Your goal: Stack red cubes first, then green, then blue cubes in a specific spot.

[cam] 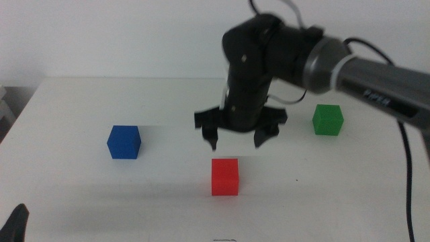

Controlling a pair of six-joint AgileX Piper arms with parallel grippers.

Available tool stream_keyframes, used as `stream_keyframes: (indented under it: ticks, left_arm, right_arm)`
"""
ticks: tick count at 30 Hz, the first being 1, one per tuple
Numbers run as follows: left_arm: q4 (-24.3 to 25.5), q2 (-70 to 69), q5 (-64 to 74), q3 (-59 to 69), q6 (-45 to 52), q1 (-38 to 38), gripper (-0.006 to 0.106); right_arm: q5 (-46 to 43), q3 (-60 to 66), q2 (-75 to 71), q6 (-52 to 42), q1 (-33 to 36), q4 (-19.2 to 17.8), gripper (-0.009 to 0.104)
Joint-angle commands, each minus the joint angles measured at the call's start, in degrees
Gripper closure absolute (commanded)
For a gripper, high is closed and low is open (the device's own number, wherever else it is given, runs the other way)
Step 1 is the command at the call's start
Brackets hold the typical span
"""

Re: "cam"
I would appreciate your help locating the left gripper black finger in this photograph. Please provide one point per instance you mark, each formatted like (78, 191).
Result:
(14, 226)

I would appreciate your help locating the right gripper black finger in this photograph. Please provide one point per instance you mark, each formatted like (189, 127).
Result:
(263, 136)
(211, 138)

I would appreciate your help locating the red cube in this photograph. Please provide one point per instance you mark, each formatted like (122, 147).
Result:
(224, 177)

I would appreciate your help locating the green cube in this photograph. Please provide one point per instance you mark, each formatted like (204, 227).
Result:
(327, 120)

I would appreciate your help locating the blue cube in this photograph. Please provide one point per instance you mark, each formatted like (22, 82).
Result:
(124, 142)

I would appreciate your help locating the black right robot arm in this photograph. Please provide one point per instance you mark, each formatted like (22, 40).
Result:
(369, 80)

